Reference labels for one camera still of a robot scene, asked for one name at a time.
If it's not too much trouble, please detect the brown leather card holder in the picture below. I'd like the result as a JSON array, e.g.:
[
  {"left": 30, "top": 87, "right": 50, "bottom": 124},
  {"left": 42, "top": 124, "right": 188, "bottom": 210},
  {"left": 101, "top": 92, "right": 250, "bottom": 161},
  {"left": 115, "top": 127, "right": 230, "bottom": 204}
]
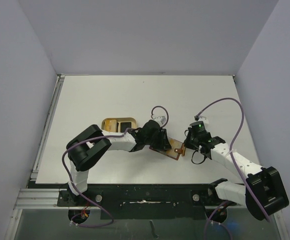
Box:
[{"left": 149, "top": 137, "right": 186, "bottom": 161}]

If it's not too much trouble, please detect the beige oval tray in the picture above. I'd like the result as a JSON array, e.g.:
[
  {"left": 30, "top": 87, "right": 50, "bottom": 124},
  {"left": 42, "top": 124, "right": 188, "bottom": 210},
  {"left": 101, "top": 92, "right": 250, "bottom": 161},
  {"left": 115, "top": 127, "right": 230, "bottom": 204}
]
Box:
[{"left": 101, "top": 117, "right": 137, "bottom": 133}]

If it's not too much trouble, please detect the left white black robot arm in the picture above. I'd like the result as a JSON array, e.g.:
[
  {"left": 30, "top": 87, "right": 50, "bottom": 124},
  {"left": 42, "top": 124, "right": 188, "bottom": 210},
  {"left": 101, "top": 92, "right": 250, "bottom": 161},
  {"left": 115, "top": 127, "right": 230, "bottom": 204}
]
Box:
[{"left": 64, "top": 117, "right": 172, "bottom": 206}]

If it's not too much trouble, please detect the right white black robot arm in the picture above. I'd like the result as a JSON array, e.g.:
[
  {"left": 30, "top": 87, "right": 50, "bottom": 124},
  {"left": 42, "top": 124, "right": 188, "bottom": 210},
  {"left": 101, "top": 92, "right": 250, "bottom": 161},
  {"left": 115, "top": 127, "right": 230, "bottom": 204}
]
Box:
[{"left": 184, "top": 121, "right": 290, "bottom": 221}]

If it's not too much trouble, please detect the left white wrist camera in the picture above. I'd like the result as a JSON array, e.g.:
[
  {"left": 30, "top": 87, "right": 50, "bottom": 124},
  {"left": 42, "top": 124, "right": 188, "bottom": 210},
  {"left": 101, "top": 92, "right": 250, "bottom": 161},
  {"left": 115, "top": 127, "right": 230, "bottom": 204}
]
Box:
[{"left": 153, "top": 116, "right": 167, "bottom": 127}]

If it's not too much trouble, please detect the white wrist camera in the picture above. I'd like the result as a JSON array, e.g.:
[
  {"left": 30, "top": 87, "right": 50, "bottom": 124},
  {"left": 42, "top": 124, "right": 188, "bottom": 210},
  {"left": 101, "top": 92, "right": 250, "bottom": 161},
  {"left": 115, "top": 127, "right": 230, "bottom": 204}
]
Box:
[
  {"left": 153, "top": 116, "right": 167, "bottom": 127},
  {"left": 194, "top": 115, "right": 209, "bottom": 126}
]

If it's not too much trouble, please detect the black thin wire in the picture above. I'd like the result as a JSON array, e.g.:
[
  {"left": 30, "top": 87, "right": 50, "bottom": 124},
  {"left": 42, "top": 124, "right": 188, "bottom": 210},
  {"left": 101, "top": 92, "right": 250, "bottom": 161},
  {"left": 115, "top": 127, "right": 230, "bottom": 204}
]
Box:
[{"left": 191, "top": 151, "right": 208, "bottom": 165}]

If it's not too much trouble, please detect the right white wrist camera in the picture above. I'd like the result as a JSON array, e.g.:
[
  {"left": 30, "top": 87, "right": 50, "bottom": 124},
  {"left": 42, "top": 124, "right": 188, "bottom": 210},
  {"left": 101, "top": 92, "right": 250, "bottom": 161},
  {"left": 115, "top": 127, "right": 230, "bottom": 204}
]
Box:
[{"left": 194, "top": 115, "right": 209, "bottom": 126}]

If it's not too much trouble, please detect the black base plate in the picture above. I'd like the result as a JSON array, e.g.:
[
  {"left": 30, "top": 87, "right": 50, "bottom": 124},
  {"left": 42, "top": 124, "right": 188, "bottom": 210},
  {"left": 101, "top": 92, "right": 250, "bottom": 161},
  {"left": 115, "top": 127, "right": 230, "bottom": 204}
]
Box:
[{"left": 57, "top": 183, "right": 235, "bottom": 221}]

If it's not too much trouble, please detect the aluminium frame rail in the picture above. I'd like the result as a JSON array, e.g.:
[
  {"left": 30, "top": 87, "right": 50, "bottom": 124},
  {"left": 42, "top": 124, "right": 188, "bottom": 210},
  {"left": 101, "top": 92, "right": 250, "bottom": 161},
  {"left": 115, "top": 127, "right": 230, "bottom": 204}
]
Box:
[{"left": 14, "top": 188, "right": 59, "bottom": 210}]

